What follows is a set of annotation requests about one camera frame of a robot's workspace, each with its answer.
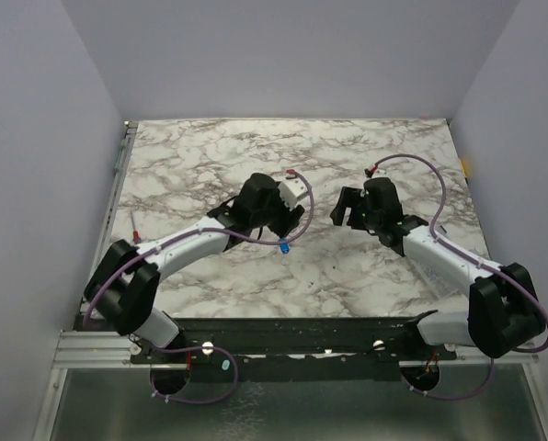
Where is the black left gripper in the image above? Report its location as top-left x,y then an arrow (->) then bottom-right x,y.
250,183 -> 303,238

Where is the blue capped key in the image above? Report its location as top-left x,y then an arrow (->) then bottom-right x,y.
279,238 -> 291,254

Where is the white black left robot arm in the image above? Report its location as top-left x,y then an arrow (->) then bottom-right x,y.
83,170 -> 314,363

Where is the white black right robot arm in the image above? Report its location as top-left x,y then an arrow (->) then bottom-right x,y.
330,177 -> 546,359

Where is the clear plastic storage box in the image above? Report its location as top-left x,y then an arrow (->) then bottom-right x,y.
412,260 -> 458,300

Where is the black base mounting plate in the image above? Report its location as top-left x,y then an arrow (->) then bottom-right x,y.
131,317 -> 456,385

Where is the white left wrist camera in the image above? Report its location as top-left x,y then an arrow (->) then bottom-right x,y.
278,178 -> 309,209

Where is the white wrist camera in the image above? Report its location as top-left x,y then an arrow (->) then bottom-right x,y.
278,178 -> 309,209
364,164 -> 387,179

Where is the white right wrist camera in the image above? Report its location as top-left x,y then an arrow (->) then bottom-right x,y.
364,164 -> 387,179

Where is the blue red handled screwdriver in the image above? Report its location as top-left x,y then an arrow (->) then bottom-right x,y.
130,211 -> 142,244

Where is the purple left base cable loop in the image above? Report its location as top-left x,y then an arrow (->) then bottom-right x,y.
148,344 -> 238,405

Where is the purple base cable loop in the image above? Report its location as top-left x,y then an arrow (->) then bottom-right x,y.
400,356 -> 495,400
148,344 -> 238,405

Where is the left side metal rail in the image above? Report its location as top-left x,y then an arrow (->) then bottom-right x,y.
80,121 -> 140,316

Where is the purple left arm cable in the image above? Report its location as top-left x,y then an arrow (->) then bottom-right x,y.
83,170 -> 314,330

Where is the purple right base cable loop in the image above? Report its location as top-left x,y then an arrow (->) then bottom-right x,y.
400,356 -> 495,400

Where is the aluminium extrusion rail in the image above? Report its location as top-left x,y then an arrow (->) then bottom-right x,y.
53,331 -> 131,369

